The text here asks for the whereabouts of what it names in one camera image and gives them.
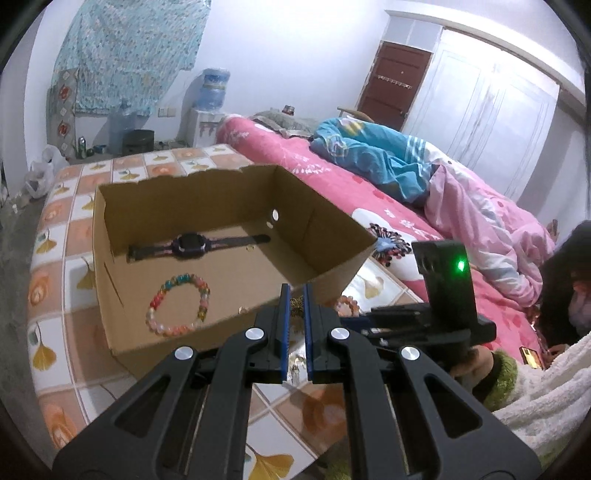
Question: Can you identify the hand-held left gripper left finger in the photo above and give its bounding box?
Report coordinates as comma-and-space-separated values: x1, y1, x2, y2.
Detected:
53, 284, 291, 480

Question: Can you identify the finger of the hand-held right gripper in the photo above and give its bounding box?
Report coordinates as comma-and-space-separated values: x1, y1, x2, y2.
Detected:
341, 315, 378, 344

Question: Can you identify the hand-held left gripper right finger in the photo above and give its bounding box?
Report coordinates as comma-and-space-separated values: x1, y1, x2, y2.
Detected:
305, 284, 541, 480

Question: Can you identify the gold butterfly pendant necklace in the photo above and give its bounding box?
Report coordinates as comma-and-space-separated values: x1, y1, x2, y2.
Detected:
287, 295, 308, 386

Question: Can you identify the pink bead bracelet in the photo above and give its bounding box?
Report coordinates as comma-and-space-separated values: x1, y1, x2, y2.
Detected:
335, 295, 362, 319

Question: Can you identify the multicolour bead bracelet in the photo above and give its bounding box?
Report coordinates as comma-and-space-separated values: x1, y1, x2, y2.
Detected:
147, 273, 211, 337

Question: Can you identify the pink strap digital watch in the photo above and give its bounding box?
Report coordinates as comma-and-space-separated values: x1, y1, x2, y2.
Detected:
127, 232, 272, 264

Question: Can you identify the brown cardboard box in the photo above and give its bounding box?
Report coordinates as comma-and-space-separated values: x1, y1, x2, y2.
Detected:
92, 165, 379, 384

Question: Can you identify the person's right forearm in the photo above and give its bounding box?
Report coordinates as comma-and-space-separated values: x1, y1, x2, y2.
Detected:
473, 332, 591, 462

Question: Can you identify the person's right hand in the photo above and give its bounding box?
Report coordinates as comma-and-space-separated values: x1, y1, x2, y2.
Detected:
455, 345, 495, 379

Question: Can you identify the pink quilt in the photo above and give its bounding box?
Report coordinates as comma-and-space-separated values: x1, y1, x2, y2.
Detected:
425, 164, 557, 305

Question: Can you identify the mobile phone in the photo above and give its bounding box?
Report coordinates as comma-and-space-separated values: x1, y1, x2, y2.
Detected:
519, 346, 546, 369

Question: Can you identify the blue quilt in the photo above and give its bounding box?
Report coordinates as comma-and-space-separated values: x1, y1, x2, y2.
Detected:
310, 117, 444, 206

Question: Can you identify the pink floral bedsheet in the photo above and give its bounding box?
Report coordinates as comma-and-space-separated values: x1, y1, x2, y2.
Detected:
216, 115, 559, 370

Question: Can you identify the white wardrobe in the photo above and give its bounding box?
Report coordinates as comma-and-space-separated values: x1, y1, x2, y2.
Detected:
402, 28, 561, 217

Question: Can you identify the brown wooden door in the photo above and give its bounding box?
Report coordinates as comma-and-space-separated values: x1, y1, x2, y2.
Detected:
358, 41, 432, 130

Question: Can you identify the grey patterned pillow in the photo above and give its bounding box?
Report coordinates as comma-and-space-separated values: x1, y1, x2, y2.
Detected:
252, 111, 319, 134

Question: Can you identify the white water dispenser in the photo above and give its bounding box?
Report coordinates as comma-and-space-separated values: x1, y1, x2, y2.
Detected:
189, 109, 227, 146

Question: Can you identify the ginkgo print tablecloth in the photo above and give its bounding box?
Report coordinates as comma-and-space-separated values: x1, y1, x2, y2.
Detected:
27, 143, 416, 480

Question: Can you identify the black cooking pot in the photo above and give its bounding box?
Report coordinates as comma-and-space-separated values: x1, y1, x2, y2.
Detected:
122, 130, 155, 155

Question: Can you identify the blue water dispenser bottle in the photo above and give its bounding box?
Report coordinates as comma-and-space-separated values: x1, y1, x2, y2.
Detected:
198, 68, 230, 112

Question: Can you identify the white plastic bag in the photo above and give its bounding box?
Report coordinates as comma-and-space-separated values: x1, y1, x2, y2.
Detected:
25, 145, 68, 199

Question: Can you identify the floral patterned hanging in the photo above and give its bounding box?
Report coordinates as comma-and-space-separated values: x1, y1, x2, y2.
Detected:
48, 69, 79, 153

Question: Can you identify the teal patterned wall cloth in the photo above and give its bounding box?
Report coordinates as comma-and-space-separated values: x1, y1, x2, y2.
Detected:
54, 0, 211, 116

